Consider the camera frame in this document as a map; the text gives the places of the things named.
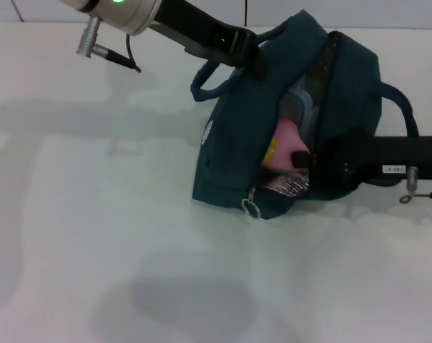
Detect thin red cable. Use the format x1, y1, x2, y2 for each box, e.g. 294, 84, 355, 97
10, 0, 24, 22

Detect arm connector cable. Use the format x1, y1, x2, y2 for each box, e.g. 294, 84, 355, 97
76, 17, 142, 74
399, 166, 432, 204

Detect yellow banana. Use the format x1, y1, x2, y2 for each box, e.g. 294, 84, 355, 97
264, 138, 278, 164

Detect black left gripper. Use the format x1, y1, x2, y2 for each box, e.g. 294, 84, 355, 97
149, 0, 267, 79

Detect right arm connector cable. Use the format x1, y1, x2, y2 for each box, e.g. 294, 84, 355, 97
399, 166, 432, 204

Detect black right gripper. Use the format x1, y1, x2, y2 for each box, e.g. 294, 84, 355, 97
290, 135, 432, 191

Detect dark teal lunch bag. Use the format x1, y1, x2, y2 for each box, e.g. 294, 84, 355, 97
190, 9, 423, 221

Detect clear food box blue lid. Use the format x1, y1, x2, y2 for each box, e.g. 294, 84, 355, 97
280, 76, 328, 144

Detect pink toy peach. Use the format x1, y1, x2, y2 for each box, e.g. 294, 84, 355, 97
269, 119, 310, 171

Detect left arm connector cable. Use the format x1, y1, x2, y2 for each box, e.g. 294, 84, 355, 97
76, 17, 142, 74

